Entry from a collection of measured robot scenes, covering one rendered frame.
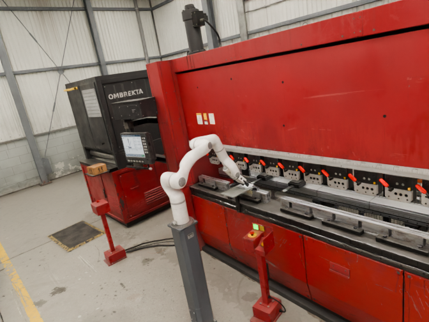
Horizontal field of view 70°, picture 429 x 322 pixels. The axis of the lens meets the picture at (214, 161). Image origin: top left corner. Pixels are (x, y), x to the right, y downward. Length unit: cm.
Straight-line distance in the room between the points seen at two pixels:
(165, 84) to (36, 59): 635
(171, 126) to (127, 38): 726
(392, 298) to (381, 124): 113
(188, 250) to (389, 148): 159
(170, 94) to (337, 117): 188
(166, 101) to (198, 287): 188
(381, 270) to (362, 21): 154
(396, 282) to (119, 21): 962
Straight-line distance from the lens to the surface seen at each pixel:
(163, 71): 343
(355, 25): 209
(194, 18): 330
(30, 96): 929
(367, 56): 208
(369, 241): 235
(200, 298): 282
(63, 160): 952
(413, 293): 238
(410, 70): 200
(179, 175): 231
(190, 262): 260
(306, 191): 293
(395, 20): 200
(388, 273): 237
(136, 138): 356
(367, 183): 225
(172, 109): 345
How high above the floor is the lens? 211
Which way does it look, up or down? 16 degrees down
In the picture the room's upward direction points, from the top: 9 degrees counter-clockwise
